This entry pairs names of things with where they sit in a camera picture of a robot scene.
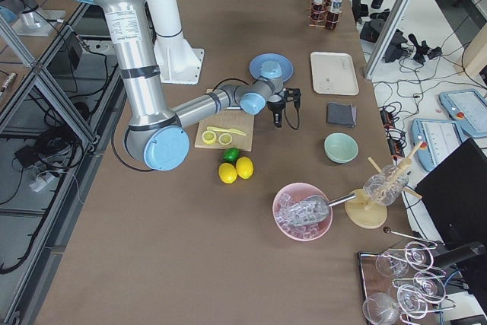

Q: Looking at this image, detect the green bowl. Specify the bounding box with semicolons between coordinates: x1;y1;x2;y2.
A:
323;132;358;164

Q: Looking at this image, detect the copper wire bottle rack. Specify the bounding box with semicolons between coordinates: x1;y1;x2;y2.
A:
307;0;342;30

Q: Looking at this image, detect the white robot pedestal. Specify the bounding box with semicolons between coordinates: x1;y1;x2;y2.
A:
148;0;204;85

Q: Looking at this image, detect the blue teach pendant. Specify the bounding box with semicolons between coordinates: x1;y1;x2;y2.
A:
438;89;486;139
411;119;466;172

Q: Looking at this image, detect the green lime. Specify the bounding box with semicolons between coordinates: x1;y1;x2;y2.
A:
223;148;240;163

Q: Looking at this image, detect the lemon half slice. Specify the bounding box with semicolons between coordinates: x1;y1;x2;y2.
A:
201;130;218;145
218;132;233;146

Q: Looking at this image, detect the yellow plastic knife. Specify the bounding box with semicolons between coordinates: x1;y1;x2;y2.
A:
206;126;247;136

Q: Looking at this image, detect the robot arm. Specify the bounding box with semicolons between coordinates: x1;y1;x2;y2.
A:
75;0;284;170

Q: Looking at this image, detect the wooden cup tree stand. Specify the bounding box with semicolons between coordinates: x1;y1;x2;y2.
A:
345;141;427;229

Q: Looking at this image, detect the pink bowl with ice cubes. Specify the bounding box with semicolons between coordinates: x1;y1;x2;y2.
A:
272;183;333;241

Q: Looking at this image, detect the blue plate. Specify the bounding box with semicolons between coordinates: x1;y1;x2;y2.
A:
249;53;294;82

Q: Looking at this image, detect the black monitor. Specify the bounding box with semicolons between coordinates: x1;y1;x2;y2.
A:
416;138;486;247

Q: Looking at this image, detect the dark tea bottle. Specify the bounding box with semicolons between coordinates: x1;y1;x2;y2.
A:
325;0;342;30
310;0;324;23

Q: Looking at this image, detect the cream rabbit tray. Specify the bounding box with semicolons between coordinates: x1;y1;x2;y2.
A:
310;52;359;96

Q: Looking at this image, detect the steel ladle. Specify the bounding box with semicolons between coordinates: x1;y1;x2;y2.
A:
301;193;356;225

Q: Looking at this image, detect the glass mug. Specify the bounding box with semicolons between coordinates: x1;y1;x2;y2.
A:
363;165;409;206

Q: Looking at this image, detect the yellow lemon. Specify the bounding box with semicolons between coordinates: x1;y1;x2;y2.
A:
218;162;237;184
235;156;254;180

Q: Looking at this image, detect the wine glass rack tray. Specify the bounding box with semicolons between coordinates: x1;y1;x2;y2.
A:
357;239;456;324

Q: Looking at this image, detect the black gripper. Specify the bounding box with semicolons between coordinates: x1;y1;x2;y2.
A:
266;94;285;128

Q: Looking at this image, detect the grey folded cloth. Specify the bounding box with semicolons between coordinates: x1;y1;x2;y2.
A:
326;102;357;128

